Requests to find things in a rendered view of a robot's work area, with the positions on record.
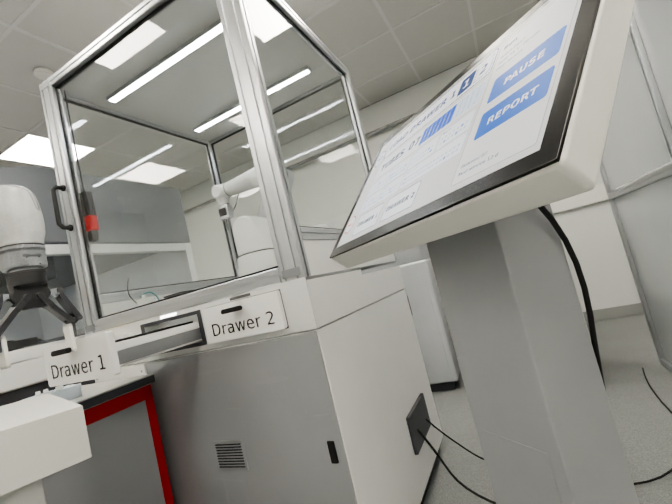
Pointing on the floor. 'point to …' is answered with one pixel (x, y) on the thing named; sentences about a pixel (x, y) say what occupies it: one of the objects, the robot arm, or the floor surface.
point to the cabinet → (301, 415)
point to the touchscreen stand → (529, 365)
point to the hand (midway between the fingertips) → (40, 354)
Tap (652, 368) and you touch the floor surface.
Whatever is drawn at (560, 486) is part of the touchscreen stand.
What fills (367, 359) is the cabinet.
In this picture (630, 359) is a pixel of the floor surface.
